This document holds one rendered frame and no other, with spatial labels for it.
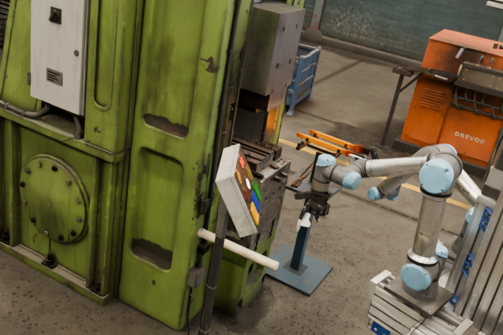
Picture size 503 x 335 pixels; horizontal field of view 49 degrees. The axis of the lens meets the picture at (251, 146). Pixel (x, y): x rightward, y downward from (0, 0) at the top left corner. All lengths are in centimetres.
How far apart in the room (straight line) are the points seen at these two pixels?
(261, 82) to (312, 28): 815
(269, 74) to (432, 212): 101
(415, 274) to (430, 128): 409
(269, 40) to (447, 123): 383
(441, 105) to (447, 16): 415
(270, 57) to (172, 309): 146
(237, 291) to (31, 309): 113
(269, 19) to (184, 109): 59
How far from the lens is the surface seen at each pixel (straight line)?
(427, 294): 249
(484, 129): 618
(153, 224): 306
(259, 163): 290
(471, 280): 257
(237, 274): 319
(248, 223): 231
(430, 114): 622
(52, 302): 341
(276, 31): 261
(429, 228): 221
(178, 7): 263
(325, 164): 231
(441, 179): 210
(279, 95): 285
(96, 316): 331
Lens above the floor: 219
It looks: 23 degrees down
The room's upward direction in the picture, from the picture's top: 10 degrees clockwise
